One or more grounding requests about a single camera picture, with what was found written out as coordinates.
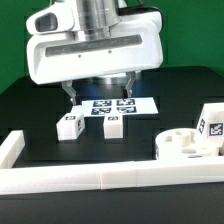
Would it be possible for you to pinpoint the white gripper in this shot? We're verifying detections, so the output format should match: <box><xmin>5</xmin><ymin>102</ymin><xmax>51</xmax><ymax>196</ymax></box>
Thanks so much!
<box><xmin>26</xmin><ymin>1</ymin><xmax>163</xmax><ymax>105</ymax></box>

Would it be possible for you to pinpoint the white round stool seat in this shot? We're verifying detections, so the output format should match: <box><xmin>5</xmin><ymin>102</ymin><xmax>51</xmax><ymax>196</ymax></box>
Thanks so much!
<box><xmin>155</xmin><ymin>128</ymin><xmax>224</xmax><ymax>161</ymax></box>

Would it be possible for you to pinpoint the white marker tag sheet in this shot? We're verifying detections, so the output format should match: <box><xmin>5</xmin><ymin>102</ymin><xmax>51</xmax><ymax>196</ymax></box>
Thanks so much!
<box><xmin>71</xmin><ymin>97</ymin><xmax>158</xmax><ymax>117</ymax></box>

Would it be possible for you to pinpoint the white U-shaped fence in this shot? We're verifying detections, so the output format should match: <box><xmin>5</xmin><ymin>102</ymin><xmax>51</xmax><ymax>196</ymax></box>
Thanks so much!
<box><xmin>0</xmin><ymin>130</ymin><xmax>224</xmax><ymax>195</ymax></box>

